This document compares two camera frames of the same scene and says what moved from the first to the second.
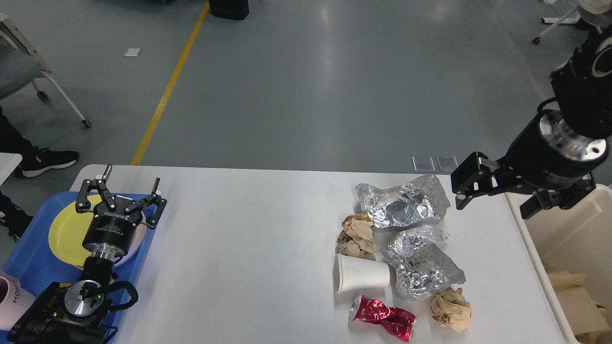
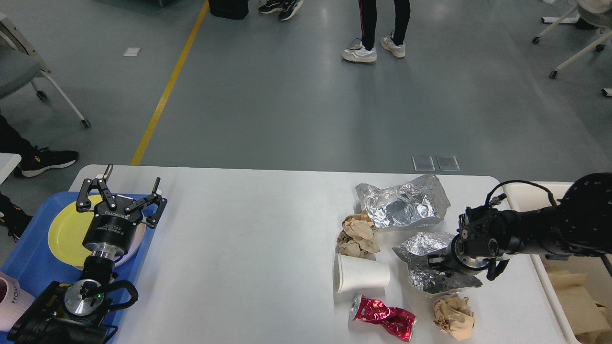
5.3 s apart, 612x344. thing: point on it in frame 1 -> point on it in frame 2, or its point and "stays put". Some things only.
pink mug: [14, 300] stays put
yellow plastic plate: [69, 231] stays put
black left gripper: [111, 231] stays put
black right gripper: [545, 155] -> [470, 251]
